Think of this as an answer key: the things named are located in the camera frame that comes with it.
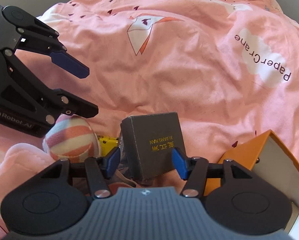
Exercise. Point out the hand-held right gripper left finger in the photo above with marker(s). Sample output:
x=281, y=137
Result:
x=113, y=158

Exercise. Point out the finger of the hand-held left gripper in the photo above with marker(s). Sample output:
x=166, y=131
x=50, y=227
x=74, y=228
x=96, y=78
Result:
x=82, y=108
x=69, y=63

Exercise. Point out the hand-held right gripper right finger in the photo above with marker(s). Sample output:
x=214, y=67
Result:
x=178, y=161

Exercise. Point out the dark grey box gold print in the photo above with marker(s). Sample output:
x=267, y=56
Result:
x=152, y=145

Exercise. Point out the pink striped white plush toy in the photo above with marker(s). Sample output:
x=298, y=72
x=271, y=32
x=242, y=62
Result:
x=69, y=137

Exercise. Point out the orange cardboard box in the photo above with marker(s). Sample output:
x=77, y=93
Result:
x=242, y=155

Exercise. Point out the yellow toy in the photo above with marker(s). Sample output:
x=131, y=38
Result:
x=108, y=145

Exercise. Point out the pink fleece cloth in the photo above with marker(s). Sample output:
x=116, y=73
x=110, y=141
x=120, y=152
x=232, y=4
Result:
x=24, y=157

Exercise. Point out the pink printed blanket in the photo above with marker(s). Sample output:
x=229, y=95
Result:
x=179, y=75

